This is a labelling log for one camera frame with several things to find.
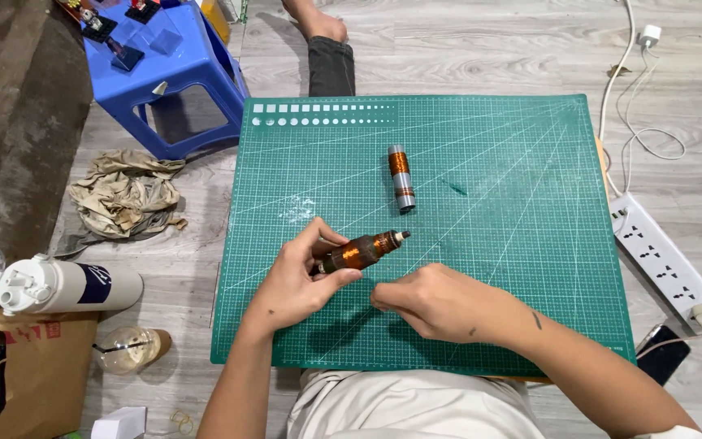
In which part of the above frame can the person's right hand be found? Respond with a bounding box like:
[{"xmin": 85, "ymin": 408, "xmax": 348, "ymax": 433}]
[{"xmin": 370, "ymin": 263, "xmax": 515, "ymax": 353}]

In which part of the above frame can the person's left hand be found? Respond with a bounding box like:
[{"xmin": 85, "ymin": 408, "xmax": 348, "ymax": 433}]
[{"xmin": 245, "ymin": 216, "xmax": 364, "ymax": 334}]

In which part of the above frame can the brown tube with copper coil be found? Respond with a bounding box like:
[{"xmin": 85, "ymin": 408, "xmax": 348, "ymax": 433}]
[{"xmin": 313, "ymin": 230, "xmax": 412, "ymax": 275}]

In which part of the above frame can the grey tube with copper coils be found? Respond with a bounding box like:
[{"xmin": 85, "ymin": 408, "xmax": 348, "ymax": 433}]
[{"xmin": 387, "ymin": 144, "xmax": 417, "ymax": 213}]

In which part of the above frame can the green cutting mat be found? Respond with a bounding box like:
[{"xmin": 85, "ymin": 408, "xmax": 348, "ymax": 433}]
[{"xmin": 210, "ymin": 93, "xmax": 637, "ymax": 379}]

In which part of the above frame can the wooden board under mat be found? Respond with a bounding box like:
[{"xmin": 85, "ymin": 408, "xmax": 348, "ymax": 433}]
[{"xmin": 594, "ymin": 135, "xmax": 611, "ymax": 202}]

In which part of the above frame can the clear plastic cup with straw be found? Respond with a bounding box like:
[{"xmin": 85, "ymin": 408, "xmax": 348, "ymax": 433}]
[{"xmin": 93, "ymin": 326, "xmax": 173, "ymax": 375}]

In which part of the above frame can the white power strip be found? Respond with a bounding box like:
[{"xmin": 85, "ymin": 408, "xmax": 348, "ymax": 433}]
[{"xmin": 607, "ymin": 192, "xmax": 702, "ymax": 335}]

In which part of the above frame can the crumpled beige cloth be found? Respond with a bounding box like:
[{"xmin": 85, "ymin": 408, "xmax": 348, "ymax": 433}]
[{"xmin": 54, "ymin": 149, "xmax": 189, "ymax": 257}]

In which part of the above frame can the black phone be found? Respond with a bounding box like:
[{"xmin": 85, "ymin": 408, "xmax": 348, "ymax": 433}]
[{"xmin": 635, "ymin": 324, "xmax": 692, "ymax": 387}]

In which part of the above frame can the small white box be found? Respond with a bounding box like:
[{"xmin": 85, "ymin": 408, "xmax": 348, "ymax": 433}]
[{"xmin": 90, "ymin": 406, "xmax": 147, "ymax": 439}]

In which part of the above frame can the blue plastic stool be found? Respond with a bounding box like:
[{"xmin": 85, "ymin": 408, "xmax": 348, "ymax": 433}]
[{"xmin": 80, "ymin": 0, "xmax": 251, "ymax": 161}]

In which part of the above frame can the white insulated bottle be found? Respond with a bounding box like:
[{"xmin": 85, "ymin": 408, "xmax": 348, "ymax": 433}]
[{"xmin": 0, "ymin": 254, "xmax": 144, "ymax": 317}]

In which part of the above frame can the yellow container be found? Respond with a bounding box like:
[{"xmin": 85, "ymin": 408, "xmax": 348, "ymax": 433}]
[{"xmin": 200, "ymin": 0, "xmax": 231, "ymax": 45}]

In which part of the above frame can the clear acrylic block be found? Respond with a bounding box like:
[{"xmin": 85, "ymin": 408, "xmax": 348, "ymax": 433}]
[{"xmin": 147, "ymin": 27, "xmax": 184, "ymax": 57}]

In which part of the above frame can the brown paper bag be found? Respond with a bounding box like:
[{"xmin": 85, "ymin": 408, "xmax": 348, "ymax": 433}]
[{"xmin": 0, "ymin": 309, "xmax": 101, "ymax": 439}]

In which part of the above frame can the white charger adapter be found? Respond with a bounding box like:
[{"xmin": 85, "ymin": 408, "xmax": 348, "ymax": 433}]
[{"xmin": 639, "ymin": 24, "xmax": 663, "ymax": 50}]

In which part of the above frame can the brown rug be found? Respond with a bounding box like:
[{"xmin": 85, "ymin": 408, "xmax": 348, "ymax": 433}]
[{"xmin": 0, "ymin": 0, "xmax": 95, "ymax": 315}]

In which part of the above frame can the white charging cable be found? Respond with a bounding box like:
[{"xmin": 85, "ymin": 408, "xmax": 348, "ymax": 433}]
[{"xmin": 615, "ymin": 46, "xmax": 686, "ymax": 195}]

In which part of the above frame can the thick white power cord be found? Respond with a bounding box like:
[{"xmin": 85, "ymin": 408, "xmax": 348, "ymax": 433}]
[{"xmin": 597, "ymin": 0, "xmax": 637, "ymax": 197}]

